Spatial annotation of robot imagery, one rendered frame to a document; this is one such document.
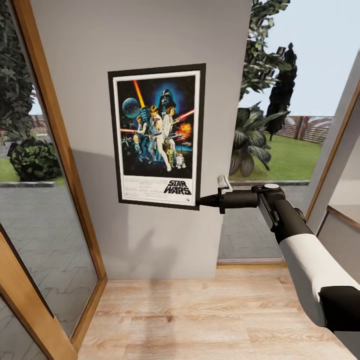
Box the poster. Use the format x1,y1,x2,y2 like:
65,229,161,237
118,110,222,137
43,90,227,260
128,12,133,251
107,63,207,211

